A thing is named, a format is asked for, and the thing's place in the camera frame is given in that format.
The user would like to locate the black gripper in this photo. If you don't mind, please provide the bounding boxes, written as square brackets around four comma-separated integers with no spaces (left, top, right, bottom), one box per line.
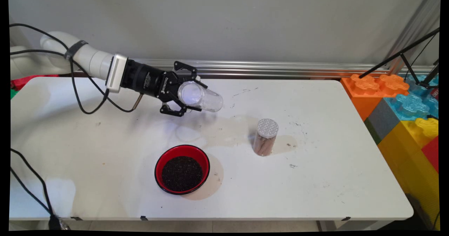
[121,60,208,118]

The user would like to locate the clear plastic jar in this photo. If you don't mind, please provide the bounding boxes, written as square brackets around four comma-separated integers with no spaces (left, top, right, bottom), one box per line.
[177,81,224,113]

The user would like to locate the red bowl with black rim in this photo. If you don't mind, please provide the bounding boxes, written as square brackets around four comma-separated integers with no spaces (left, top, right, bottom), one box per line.
[155,144,211,195]

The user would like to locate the large heap of black seeds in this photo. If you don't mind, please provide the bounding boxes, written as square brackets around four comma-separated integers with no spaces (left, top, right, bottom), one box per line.
[161,156,204,192]

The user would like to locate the clear jar with white lid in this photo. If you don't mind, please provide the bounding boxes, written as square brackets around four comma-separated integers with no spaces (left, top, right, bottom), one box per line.
[253,119,280,157]

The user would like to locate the small red toy brick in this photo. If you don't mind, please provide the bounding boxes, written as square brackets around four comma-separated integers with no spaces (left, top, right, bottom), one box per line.
[11,74,59,91]

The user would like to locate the orange giant toy brick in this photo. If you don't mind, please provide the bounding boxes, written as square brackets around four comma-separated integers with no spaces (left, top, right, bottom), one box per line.
[340,74,410,122]

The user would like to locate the grey giant toy brick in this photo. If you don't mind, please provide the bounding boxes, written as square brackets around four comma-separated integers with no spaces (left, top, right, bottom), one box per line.
[364,98,401,146]

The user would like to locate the black tripod stand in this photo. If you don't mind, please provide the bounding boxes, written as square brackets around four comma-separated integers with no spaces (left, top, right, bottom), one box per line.
[358,27,441,89]

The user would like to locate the blue giant toy brick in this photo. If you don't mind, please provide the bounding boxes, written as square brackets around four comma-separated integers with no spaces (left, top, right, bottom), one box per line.
[384,74,440,121]

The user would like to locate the yellow giant toy brick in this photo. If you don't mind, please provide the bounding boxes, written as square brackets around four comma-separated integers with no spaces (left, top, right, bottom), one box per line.
[377,118,441,230]

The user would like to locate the big red giant toy brick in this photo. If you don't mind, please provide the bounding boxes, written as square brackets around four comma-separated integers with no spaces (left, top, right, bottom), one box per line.
[422,136,440,174]

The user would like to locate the black cable with metal tip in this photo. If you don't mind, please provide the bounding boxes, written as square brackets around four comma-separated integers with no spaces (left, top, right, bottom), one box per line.
[10,49,145,113]

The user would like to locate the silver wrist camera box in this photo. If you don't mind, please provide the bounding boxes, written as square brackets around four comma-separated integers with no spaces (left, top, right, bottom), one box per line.
[105,53,129,94]

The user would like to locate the long aluminium rail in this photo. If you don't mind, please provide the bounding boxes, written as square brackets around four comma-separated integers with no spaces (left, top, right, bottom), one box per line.
[79,56,435,79]

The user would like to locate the black cable strap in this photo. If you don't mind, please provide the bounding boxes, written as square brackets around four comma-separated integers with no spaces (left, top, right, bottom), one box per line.
[63,40,88,61]

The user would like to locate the black cable with silver connector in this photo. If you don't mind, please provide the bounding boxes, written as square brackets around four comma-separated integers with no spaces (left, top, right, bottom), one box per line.
[10,167,71,231]

